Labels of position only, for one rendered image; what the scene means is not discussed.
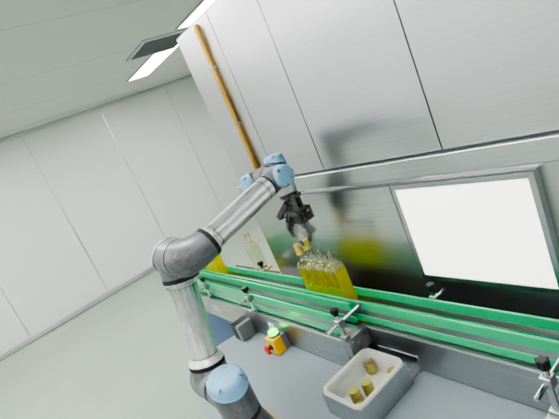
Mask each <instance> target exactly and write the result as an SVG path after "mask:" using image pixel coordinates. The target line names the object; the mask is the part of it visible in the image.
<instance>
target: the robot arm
mask: <svg viewBox="0 0 559 419"><path fill-rule="evenodd" d="M263 162H264V165H263V166H261V167H260V168H258V169H256V170H253V171H252V172H250V173H249V174H248V173H247V174H246V175H244V176H243V177H241V179H240V186H241V188H242V190H243V191H244V192H243V193H242V194H241V195H240V196H239V197H238V198H237V199H236V200H234V201H233V202H232V203H231V204H230V205H229V206H228V207H227V208H226V209H224V210H223V211H222V212H221V213H220V214H219V215H218V216H217V217H216V218H214V219H213V220H212V221H211V222H210V223H209V224H208V225H207V226H206V227H205V228H199V229H198V230H197V231H196V232H195V233H193V234H191V235H189V236H187V237H185V238H177V237H170V238H167V239H163V240H162V241H160V242H159V243H157V244H156V246H155V247H154V249H153V250H152V252H151V263H152V265H153V267H154V269H155V270H156V271H157V272H159V274H160V276H161V282H162V284H163V286H164V287H166V288H168V289H169V290H170V291H171V296H172V299H173V302H174V305H175V307H176V312H177V315H178V318H179V320H180V323H181V328H182V331H183V333H184V336H185V339H186V344H187V347H188V349H189V352H190V357H191V360H190V362H189V369H190V372H189V382H190V385H191V387H192V389H193V390H194V392H195V393H196V394H197V395H199V396H200V397H203V398H204V399H205V400H206V401H208V403H210V404H211V405H212V406H213V407H215V408H216V409H217V411H218V412H219V414H220V415H221V417H222V419H274V418H273V417H272V416H271V415H270V414H269V413H268V412H267V411H266V410H265V409H264V408H263V407H262V406H261V405H260V403H259V400H258V398H257V396H256V395H255V392H254V390H253V388H252V386H251V385H250V382H249V380H248V377H247V375H246V374H245V372H244V371H243V369H242V368H241V367H240V366H239V365H237V364H234V363H229V364H228V365H227V363H226V360H225V355H224V353H223V351H221V350H220V349H217V346H216V344H215V340H214V336H213V333H212V331H211V327H210V323H209V320H208V317H207V314H206V311H205V306H204V304H203V301H202V297H201V295H200V290H199V287H198V284H197V282H196V280H197V278H198V277H199V275H200V273H199V272H200V271H201V270H202V269H204V268H205V267H206V266H207V265H208V264H209V263H210V262H211V261H212V260H214V259H215V258H216V257H217V256H218V255H219V254H220V253H221V252H222V246H223V245H224V244H225V243H226V242H227V241H228V240H229V239H230V238H231V237H232V236H233V235H234V234H235V233H236V232H237V231H238V230H240V229H241V228H242V227H243V226H244V225H245V224H246V223H247V222H248V221H249V220H250V219H251V218H252V217H253V216H254V215H255V214H256V213H257V212H258V211H259V210H260V209H261V208H262V207H263V206H264V205H265V204H266V203H267V202H268V201H270V200H271V199H272V198H273V197H274V196H275V195H276V194H277V195H278V196H279V198H280V200H281V201H282V200H285V202H284V203H283V204H282V206H281V208H280V210H279V213H278V214H277V215H276V217H277V219H278V220H282V219H284V218H285V223H286V228H287V230H288V231H289V233H290V234H291V236H292V237H293V238H294V239H295V241H296V242H297V243H298V244H299V245H301V246H302V247H304V243H303V241H302V239H304V234H303V233H301V232H300V231H299V227H298V226H297V225H300V226H301V227H302V228H303V229H304V232H305V234H306V237H308V238H309V241H310V242H311V241H312V233H313V232H315V231H316V228H315V227H314V226H312V225H310V224H309V222H308V220H310V219H312V218H313V217H314V213H313V211H312V209H311V207H310V205H309V204H303V203H302V200H301V198H300V197H299V196H300V195H301V193H300V191H297V188H296V185H295V183H294V171H293V169H292V168H291V167H290V166H289V165H287V162H286V161H285V158H284V157H283V155H282V153H280V152H278V153H274V154H273V155H269V156H267V157H265V158H264V160H263ZM311 212H312V213H311ZM294 224H297V225H294Z"/></svg>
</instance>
